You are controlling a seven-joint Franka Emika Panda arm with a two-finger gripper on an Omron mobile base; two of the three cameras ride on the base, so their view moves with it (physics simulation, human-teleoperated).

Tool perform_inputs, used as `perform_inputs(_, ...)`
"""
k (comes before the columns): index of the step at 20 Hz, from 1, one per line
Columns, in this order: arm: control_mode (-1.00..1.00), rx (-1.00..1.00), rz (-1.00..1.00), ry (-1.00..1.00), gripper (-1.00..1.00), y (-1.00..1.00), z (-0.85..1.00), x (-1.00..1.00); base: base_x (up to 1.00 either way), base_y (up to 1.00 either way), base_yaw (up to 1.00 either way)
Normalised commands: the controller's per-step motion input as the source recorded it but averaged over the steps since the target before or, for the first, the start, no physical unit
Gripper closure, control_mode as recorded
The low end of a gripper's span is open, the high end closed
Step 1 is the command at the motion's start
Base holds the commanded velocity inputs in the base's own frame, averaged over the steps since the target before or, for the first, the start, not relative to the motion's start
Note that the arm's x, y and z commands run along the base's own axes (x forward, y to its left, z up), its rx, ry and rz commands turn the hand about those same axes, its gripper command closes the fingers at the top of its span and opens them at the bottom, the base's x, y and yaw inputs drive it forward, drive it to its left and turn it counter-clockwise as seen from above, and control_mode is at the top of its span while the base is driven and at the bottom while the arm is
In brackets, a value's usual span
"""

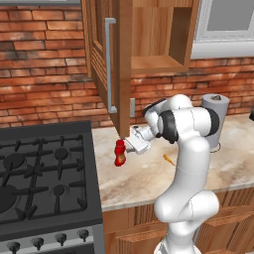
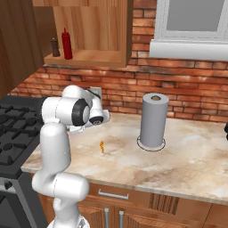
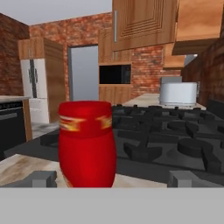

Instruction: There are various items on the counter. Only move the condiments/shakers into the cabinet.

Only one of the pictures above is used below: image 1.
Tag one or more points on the wooden cabinet door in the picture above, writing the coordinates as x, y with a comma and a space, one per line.
120, 66

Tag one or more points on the grey range hood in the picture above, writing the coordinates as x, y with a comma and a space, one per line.
39, 2

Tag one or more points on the dark object at counter edge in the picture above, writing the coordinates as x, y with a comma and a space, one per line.
252, 113

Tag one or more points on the open wooden wall cabinet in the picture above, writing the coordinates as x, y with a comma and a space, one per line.
155, 33

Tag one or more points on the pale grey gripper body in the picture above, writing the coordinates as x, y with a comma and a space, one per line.
139, 144

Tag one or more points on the black stove knob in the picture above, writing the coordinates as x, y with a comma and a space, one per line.
38, 243
14, 246
83, 234
61, 238

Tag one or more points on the black gas stove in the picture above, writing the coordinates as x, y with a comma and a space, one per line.
43, 172

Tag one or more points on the red ketchup bottle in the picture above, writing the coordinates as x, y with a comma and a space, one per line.
119, 155

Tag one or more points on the wooden counter base cabinets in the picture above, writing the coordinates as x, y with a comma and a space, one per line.
139, 228

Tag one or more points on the orange carrot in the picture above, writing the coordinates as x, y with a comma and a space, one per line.
168, 159

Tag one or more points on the white framed window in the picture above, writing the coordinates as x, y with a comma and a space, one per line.
228, 23

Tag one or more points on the grey paper towel roll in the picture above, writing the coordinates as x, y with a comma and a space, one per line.
220, 105

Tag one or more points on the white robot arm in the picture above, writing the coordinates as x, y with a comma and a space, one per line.
190, 172

